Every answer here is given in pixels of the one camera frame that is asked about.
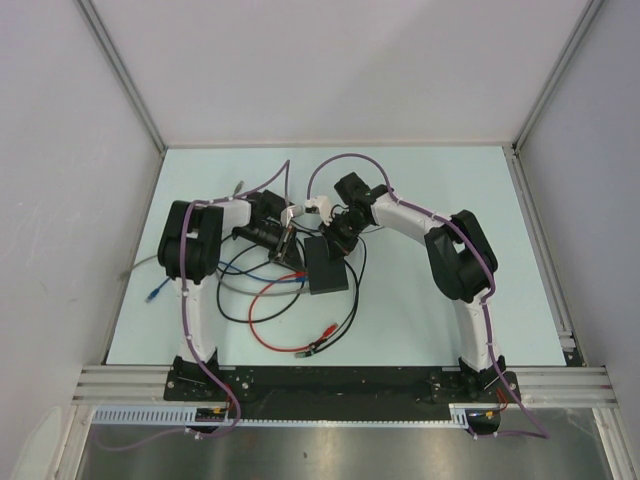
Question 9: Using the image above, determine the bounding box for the black network switch box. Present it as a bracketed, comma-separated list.
[304, 236, 349, 295]

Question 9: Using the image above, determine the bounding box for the right aluminium side rail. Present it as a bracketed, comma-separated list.
[503, 145, 585, 367]

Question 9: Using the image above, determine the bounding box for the black looped cable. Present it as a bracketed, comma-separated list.
[214, 234, 361, 324]

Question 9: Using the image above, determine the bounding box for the right aluminium corner post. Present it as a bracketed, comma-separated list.
[511, 0, 608, 156]

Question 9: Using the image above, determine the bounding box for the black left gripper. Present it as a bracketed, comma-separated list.
[235, 223, 306, 274]

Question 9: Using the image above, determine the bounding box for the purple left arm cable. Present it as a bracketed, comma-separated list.
[94, 159, 292, 454]

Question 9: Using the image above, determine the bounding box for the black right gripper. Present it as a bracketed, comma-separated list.
[318, 212, 369, 264]

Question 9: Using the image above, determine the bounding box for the grey slotted cable duct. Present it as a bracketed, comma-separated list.
[92, 405, 468, 429]

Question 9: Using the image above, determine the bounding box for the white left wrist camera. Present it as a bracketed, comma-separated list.
[280, 204, 305, 228]

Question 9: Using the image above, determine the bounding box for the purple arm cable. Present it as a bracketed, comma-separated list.
[94, 159, 292, 454]
[305, 153, 551, 440]

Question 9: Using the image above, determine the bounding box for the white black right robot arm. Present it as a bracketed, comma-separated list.
[320, 172, 505, 401]

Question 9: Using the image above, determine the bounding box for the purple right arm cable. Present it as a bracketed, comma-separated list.
[305, 153, 551, 440]

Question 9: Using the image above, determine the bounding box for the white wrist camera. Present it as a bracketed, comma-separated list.
[280, 204, 305, 228]
[304, 195, 333, 225]

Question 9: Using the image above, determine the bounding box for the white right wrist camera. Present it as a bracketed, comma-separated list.
[304, 195, 333, 225]

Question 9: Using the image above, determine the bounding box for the red ethernet cable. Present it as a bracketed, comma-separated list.
[248, 269, 341, 352]

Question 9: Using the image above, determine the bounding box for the thin black power cable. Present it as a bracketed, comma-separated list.
[294, 224, 391, 359]

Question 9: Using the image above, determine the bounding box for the blue ethernet cable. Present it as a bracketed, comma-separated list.
[144, 264, 309, 304]

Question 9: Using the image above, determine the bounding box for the left aluminium corner post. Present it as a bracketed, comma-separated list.
[73, 0, 167, 157]

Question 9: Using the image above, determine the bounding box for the aluminium front frame rail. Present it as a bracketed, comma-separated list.
[72, 365, 618, 408]

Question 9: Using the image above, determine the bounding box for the aluminium corner post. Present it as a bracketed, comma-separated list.
[511, 0, 608, 156]
[73, 0, 167, 157]

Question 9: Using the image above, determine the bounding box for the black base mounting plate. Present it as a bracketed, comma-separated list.
[164, 357, 520, 404]

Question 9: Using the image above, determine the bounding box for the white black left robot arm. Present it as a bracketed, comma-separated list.
[157, 190, 304, 363]

